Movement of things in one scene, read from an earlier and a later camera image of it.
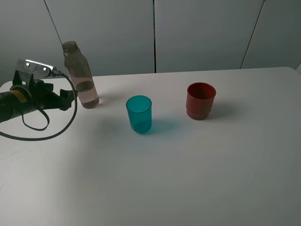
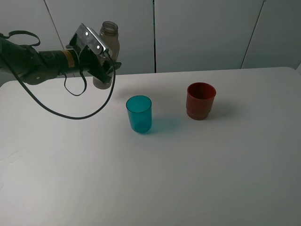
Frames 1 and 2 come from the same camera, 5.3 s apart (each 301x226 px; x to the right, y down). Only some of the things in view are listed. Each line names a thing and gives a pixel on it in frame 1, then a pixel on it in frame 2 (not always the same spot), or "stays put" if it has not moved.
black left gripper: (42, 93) to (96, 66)
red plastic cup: (200, 98) stays put
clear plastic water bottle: (82, 75) to (109, 34)
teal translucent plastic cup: (139, 108) stays put
